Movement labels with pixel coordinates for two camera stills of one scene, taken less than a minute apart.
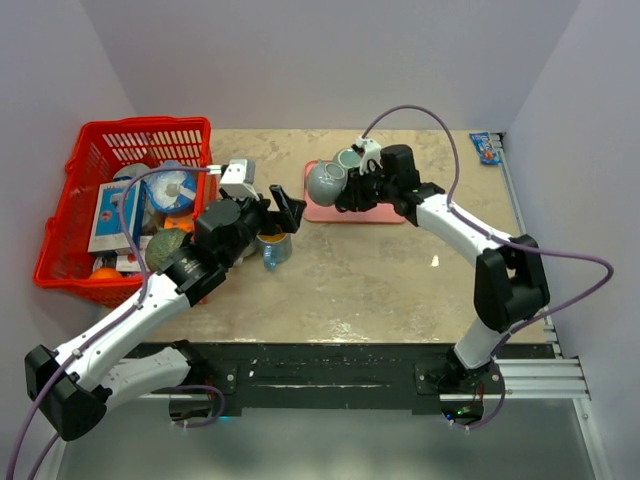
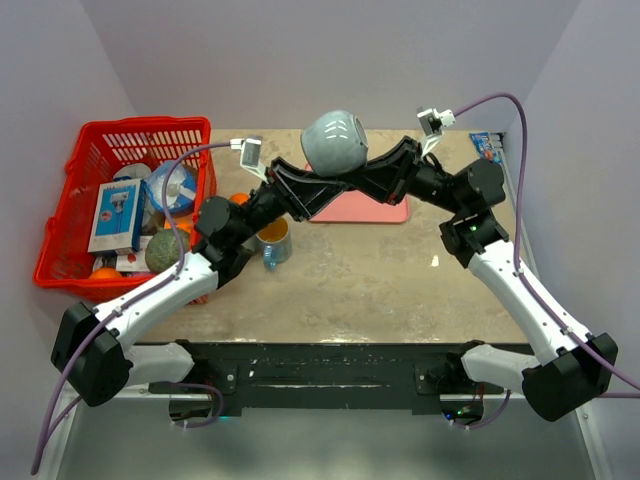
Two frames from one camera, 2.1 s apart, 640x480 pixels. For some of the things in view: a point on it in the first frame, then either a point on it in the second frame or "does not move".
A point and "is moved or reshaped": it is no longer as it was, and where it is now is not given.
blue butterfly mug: [275, 248] does not move
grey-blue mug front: [325, 182] is moved or reshaped
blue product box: [107, 232] does not move
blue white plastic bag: [171, 190] does not move
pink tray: [312, 213] does not move
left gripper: [278, 222] -> [319, 192]
